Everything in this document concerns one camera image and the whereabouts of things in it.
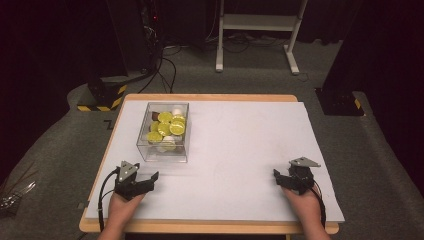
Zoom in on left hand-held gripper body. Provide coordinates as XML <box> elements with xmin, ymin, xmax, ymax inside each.
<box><xmin>114</xmin><ymin>160</ymin><xmax>148</xmax><ymax>201</ymax></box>

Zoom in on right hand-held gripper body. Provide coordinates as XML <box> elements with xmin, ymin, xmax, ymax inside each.
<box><xmin>288</xmin><ymin>156</ymin><xmax>322</xmax><ymax>196</ymax></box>

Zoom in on clear plastic drawer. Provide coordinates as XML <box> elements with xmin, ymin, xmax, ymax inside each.
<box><xmin>137</xmin><ymin>103</ymin><xmax>190</xmax><ymax>163</ymax></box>

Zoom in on pile of coffee capsules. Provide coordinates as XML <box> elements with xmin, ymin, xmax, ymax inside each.
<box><xmin>146</xmin><ymin>105</ymin><xmax>188</xmax><ymax>154</ymax></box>

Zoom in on clear plastic drawer case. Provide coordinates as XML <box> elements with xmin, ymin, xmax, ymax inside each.
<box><xmin>135</xmin><ymin>101</ymin><xmax>191</xmax><ymax>164</ymax></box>

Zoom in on person's right hand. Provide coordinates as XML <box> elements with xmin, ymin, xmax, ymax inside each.
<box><xmin>281</xmin><ymin>187</ymin><xmax>323</xmax><ymax>229</ymax></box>

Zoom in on person's left hand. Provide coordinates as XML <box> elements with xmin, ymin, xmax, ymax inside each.
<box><xmin>106</xmin><ymin>192</ymin><xmax>146</xmax><ymax>229</ymax></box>

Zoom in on white paper sheet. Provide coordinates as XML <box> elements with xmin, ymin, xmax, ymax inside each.
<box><xmin>84</xmin><ymin>100</ymin><xmax>346</xmax><ymax>223</ymax></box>

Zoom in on yellow-striped black stand base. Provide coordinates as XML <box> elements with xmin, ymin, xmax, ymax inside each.
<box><xmin>77</xmin><ymin>78</ymin><xmax>129</xmax><ymax>113</ymax></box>

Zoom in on wooden table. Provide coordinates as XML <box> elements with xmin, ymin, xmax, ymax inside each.
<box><xmin>78</xmin><ymin>93</ymin><xmax>340</xmax><ymax>236</ymax></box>

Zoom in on metal rods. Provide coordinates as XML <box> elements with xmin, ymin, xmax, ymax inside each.
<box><xmin>0</xmin><ymin>161</ymin><xmax>38</xmax><ymax>215</ymax></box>

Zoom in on black equipment tower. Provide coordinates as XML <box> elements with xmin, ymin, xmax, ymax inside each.
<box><xmin>106</xmin><ymin>0</ymin><xmax>164</xmax><ymax>76</ymax></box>

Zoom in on white metal stand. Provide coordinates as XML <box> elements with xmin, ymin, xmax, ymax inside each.
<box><xmin>215</xmin><ymin>0</ymin><xmax>309</xmax><ymax>76</ymax></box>

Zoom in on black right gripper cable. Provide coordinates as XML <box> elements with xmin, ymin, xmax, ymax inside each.
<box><xmin>311</xmin><ymin>186</ymin><xmax>327</xmax><ymax>230</ymax></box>

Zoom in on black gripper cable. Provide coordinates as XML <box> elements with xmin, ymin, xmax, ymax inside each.
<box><xmin>311</xmin><ymin>186</ymin><xmax>327</xmax><ymax>230</ymax></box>
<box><xmin>97</xmin><ymin>168</ymin><xmax>120</xmax><ymax>233</ymax></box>

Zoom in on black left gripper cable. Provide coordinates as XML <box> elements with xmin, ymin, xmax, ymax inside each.
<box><xmin>97</xmin><ymin>168</ymin><xmax>120</xmax><ymax>233</ymax></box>

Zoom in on black floor cables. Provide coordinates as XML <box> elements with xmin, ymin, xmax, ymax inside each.
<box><xmin>138</xmin><ymin>46</ymin><xmax>178</xmax><ymax>95</ymax></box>

